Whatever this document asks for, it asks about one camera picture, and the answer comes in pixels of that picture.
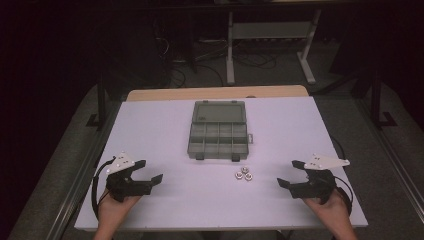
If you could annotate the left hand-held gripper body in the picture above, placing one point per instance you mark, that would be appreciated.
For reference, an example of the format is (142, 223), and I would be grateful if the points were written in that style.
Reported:
(125, 186)

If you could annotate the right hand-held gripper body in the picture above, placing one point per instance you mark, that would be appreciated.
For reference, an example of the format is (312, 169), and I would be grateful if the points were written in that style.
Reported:
(316, 188)

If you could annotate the silver hex nut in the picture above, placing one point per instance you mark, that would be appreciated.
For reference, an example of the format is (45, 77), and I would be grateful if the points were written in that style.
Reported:
(238, 175)
(248, 176)
(245, 169)

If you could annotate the grey clear compartment box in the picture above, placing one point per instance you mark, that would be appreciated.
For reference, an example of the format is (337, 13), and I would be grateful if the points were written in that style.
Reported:
(218, 133)

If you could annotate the person's right hand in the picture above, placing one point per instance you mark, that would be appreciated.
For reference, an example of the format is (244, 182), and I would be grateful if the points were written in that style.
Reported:
(328, 210)

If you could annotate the person's left hand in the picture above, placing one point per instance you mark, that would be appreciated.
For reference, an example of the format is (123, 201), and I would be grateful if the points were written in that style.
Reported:
(115, 210)

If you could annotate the black metal stand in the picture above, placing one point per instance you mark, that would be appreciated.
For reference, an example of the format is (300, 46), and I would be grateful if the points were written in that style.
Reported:
(101, 106)
(376, 100)

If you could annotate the wooden table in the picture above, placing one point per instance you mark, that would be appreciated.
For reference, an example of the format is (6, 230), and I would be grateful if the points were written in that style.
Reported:
(216, 92)

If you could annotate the aluminium floor rail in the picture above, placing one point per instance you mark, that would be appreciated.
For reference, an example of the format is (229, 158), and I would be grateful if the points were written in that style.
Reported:
(83, 176)
(393, 156)

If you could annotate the white metal desk frame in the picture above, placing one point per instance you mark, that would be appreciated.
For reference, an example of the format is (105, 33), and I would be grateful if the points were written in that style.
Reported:
(270, 30)

